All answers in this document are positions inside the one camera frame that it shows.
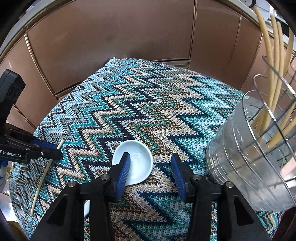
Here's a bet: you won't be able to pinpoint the wooden chopstick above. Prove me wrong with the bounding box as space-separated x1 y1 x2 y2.
30 139 65 217

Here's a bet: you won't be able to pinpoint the white ceramic spoon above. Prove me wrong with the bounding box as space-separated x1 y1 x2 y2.
84 140 153 216

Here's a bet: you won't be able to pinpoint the lower brown cabinets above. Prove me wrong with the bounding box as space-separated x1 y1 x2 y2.
1 1 267 132

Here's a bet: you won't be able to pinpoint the zigzag woven table mat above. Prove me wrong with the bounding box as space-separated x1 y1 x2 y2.
9 58 285 241

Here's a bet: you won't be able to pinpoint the wire utensil holder with cup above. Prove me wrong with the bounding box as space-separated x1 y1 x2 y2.
205 66 295 211

